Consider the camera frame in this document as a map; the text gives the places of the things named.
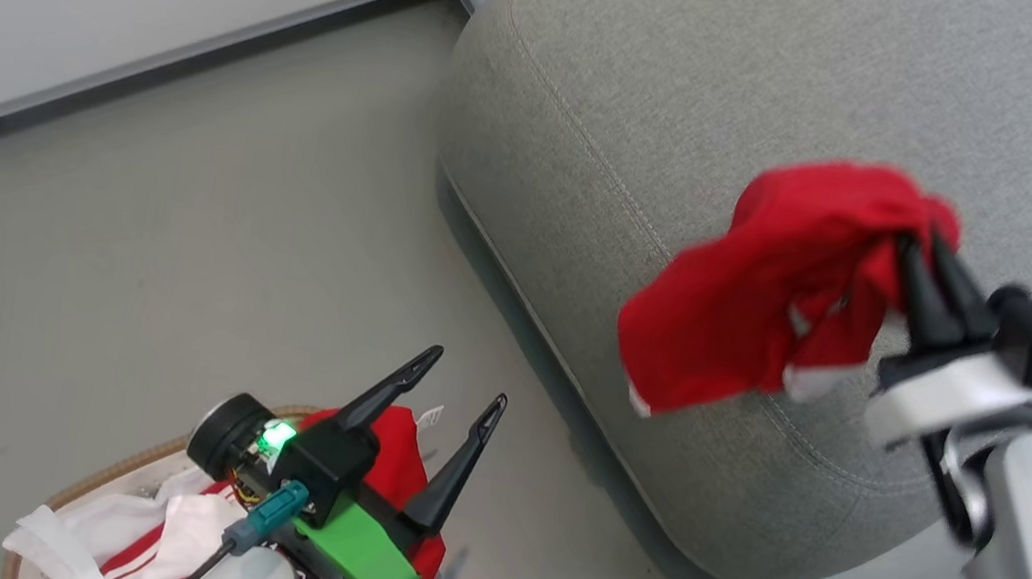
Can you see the red garment with white trim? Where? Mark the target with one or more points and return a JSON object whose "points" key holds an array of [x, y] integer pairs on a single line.
{"points": [[769, 285]]}

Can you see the grey fabric sofa seat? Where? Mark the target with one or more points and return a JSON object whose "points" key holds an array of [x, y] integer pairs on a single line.
{"points": [[699, 134]]}

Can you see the left wrist camera black round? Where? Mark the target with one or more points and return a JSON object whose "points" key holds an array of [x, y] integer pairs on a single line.
{"points": [[228, 436]]}

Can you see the round wicker laundry basket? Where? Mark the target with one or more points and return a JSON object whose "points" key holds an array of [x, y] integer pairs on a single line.
{"points": [[108, 473]]}

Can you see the plain red garment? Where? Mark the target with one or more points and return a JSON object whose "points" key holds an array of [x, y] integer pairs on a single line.
{"points": [[395, 464]]}

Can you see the grey skirting board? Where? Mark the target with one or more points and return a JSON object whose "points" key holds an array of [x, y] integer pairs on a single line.
{"points": [[165, 58]]}

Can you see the white garment with red stripes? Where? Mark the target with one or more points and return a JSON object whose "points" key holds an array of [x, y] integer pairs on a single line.
{"points": [[138, 534]]}

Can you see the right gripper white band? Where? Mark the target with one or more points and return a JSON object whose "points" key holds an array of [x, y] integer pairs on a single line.
{"points": [[945, 395]]}

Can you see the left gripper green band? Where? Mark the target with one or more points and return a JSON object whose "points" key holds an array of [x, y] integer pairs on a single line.
{"points": [[358, 550]]}

